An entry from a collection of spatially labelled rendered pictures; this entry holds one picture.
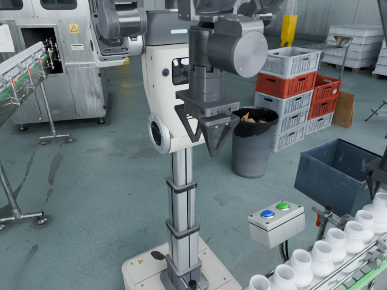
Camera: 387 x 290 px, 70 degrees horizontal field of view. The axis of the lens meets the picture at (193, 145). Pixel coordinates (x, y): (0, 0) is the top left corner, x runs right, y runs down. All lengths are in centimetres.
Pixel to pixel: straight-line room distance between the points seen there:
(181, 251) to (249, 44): 115
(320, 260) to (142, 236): 176
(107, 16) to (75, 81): 336
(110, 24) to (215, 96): 38
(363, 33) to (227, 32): 760
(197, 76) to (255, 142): 225
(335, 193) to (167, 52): 99
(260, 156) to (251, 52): 241
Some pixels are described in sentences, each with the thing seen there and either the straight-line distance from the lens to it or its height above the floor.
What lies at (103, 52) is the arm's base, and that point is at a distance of 86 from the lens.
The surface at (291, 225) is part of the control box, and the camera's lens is 82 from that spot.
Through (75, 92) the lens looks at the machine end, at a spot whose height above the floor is 50.
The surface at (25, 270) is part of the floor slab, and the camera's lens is 236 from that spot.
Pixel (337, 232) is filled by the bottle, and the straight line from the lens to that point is 75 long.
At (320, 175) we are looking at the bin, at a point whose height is 88.
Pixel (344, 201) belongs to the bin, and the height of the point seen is 83.
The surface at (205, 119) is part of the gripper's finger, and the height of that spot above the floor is 147.
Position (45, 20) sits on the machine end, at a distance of 401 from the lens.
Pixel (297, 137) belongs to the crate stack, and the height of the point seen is 8.
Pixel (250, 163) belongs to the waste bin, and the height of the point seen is 20.
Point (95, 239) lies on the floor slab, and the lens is 236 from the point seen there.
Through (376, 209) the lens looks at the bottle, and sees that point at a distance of 85.
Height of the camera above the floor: 163
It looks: 28 degrees down
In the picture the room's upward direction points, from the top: straight up
